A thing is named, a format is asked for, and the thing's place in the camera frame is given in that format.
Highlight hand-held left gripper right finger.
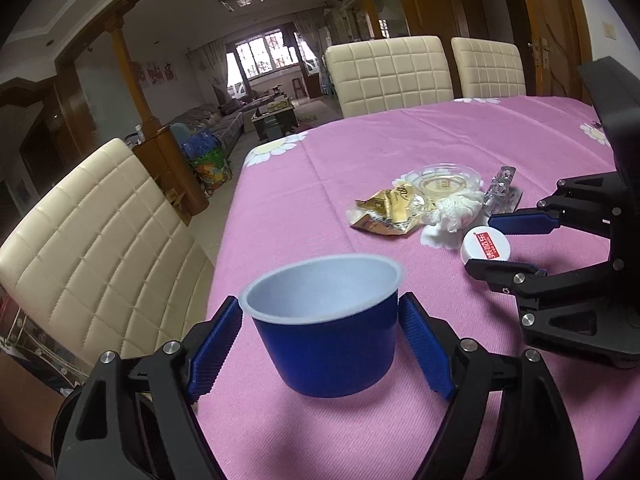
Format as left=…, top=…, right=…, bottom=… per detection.
left=397, top=292, right=583, bottom=480

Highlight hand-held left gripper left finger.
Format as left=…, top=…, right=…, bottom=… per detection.
left=50, top=295, right=245, bottom=480

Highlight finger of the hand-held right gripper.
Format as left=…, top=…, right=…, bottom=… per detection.
left=464, top=259, right=626, bottom=356
left=487, top=172, right=631, bottom=241

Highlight white round cap red label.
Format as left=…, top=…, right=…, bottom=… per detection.
left=460, top=227, right=516, bottom=265

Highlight blue plastic cup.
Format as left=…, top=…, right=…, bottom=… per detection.
left=239, top=254, right=406, bottom=400

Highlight crumpled white tissue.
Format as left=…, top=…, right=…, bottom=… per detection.
left=420, top=191, right=488, bottom=250

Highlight clear plastic lid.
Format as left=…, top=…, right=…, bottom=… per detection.
left=400, top=162, right=483, bottom=201

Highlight small gold snack wrapper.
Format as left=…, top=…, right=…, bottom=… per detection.
left=348, top=183, right=436, bottom=237

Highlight large wooden door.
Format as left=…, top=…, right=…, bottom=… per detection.
left=515, top=0, right=596, bottom=106

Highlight cream quilted chair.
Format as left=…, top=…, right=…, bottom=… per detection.
left=451, top=36, right=528, bottom=100
left=0, top=138, right=216, bottom=361
left=324, top=35, right=455, bottom=120

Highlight colourful printed bag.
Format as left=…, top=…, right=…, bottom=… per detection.
left=182, top=130, right=234, bottom=192

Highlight pink floral tablecloth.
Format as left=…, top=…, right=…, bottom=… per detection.
left=195, top=95, right=640, bottom=480

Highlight wooden cabinet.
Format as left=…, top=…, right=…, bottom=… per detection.
left=131, top=125, right=211, bottom=211

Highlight grey sofa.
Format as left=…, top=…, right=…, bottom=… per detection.
left=170, top=102, right=246, bottom=161

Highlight dark coffee table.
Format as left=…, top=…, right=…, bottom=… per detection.
left=250, top=100, right=298, bottom=142

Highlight pale curtain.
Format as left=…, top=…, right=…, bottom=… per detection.
left=187, top=40, right=236, bottom=103
left=292, top=10, right=331, bottom=76

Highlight barred window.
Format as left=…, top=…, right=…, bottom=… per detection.
left=234, top=30, right=301, bottom=78

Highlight pink wall pictures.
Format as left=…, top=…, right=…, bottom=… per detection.
left=145, top=60, right=178, bottom=83

